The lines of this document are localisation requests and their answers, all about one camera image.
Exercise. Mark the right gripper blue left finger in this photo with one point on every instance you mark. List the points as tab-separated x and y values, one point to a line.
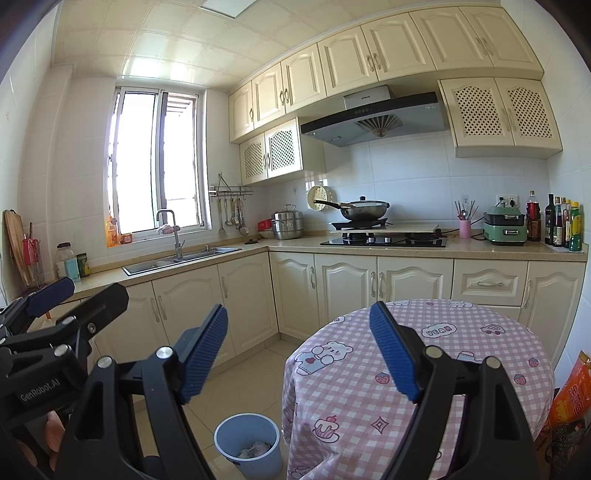
129	421

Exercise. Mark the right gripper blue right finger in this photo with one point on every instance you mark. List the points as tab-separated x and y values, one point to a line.
494	440

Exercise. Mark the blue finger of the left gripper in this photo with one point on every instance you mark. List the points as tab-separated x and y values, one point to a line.
99	306
42	301

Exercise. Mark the steel kitchen sink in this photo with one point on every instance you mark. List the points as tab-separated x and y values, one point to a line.
168	261

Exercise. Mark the blue trash bin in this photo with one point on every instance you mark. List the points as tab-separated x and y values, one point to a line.
251	442

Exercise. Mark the kitchen window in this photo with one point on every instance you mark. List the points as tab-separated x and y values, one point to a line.
153	162

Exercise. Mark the left human hand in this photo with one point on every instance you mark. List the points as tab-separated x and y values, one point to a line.
45	435

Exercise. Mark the glass jar on counter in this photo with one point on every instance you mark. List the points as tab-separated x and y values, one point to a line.
66	262

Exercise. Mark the wooden cutting board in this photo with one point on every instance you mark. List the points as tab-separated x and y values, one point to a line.
16	235

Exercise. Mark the orange snack bag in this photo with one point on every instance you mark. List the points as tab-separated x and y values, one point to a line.
574	399

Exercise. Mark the steel sink faucet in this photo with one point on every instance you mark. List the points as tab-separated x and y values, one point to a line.
171	228

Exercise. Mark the pink checkered tablecloth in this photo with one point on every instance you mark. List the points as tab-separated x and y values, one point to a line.
351	389

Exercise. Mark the cream lower cabinets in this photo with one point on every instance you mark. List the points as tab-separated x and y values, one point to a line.
294	294

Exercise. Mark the cream cabinets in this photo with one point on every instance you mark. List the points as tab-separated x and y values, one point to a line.
294	294
484	71

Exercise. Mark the red bowl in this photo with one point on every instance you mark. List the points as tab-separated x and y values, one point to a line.
265	225

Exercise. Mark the green electric cooker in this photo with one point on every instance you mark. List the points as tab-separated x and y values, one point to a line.
505	225

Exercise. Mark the pink utensil holder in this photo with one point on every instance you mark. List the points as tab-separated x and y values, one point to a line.
465	228

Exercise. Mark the green yellow bottle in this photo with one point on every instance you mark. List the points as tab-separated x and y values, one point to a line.
575	242

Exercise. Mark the steel steamer pot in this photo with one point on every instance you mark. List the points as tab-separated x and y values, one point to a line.
288	223

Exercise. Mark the dark soy sauce bottle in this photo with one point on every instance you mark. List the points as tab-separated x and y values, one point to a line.
549	218

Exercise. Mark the black gas stove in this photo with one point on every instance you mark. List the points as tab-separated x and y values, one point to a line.
381	233

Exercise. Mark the round cream strainer plate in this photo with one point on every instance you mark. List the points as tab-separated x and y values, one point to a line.
318	196

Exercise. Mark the black wok with lid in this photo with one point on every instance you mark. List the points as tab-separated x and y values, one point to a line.
361	210

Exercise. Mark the cream upper cabinets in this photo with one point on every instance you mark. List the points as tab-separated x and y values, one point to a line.
484	71

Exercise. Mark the grey range hood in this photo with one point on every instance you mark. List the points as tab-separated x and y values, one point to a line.
403	116

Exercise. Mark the wall utensil rack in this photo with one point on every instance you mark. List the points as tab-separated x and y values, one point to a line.
228	205

